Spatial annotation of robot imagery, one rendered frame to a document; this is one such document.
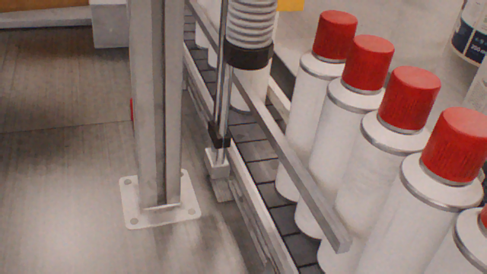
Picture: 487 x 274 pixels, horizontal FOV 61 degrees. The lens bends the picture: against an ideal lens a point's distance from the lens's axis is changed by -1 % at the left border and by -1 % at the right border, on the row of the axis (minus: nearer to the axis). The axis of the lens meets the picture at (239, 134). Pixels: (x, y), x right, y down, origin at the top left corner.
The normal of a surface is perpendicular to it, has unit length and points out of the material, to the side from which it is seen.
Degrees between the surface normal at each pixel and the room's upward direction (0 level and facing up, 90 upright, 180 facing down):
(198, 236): 0
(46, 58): 0
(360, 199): 90
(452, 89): 0
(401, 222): 90
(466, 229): 42
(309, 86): 90
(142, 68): 90
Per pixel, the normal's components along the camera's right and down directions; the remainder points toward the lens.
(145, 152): 0.31, 0.59
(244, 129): 0.10, -0.79
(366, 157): -0.79, 0.30
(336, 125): -0.62, 0.43
